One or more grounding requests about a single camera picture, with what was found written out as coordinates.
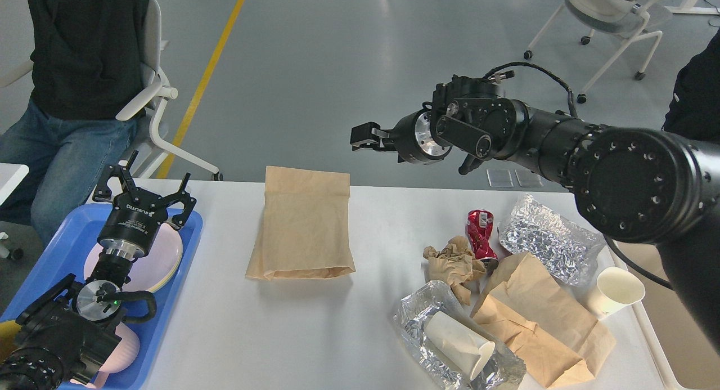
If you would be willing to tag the white office chair left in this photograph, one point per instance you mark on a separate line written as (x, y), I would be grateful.
(155, 89)

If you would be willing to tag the crushed red soda can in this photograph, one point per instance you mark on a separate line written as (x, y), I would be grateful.
(479, 228)

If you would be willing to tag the flat brown paper bag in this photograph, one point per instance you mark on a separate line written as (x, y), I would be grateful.
(560, 341)

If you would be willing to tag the white paper cup lying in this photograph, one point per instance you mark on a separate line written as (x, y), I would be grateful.
(464, 347)

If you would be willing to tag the white office chair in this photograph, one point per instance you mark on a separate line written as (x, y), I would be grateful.
(155, 89)
(629, 20)

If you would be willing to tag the pink ceramic plate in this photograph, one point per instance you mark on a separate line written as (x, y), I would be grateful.
(150, 272)

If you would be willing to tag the person in black hoodie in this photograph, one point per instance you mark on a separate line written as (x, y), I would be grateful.
(86, 68)

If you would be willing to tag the white paper cup upright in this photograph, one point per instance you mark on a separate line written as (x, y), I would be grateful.
(615, 289)

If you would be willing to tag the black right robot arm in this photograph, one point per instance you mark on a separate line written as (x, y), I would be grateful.
(633, 185)

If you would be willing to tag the teal mug yellow inside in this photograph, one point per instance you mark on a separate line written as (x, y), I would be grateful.
(9, 329)

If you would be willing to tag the crumpled brown paper ball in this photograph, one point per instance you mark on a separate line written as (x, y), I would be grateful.
(455, 265)

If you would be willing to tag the pink ribbed mug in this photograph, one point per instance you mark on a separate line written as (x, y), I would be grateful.
(121, 357)

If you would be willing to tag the large brown paper bag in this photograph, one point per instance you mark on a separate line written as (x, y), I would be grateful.
(304, 231)

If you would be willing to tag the foil tray front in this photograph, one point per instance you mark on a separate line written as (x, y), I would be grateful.
(503, 371)

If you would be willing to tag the clear floor plate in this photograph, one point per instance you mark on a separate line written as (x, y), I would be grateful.
(528, 179)
(500, 178)

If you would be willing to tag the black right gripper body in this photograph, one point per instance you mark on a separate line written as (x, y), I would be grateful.
(413, 140)

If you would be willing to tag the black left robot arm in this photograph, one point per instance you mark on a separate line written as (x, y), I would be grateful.
(69, 332)

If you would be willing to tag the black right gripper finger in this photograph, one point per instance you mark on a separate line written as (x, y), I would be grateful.
(370, 134)
(375, 147)

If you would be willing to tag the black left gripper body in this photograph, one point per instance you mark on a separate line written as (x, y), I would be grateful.
(130, 229)

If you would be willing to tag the clear floor plate right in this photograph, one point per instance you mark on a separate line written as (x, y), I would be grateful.
(528, 179)

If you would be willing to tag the white side table corner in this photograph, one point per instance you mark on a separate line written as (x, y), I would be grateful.
(11, 177)

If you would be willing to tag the white office chair right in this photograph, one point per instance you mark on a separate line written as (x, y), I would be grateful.
(629, 20)

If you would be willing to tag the clear floor plate left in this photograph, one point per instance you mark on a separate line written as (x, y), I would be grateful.
(500, 178)

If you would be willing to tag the crumpled foil container back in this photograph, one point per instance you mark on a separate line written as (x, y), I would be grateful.
(567, 250)

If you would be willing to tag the beige plastic bin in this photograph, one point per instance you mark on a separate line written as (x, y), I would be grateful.
(683, 355)

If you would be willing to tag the blue plastic tray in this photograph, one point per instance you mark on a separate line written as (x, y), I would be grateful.
(67, 253)

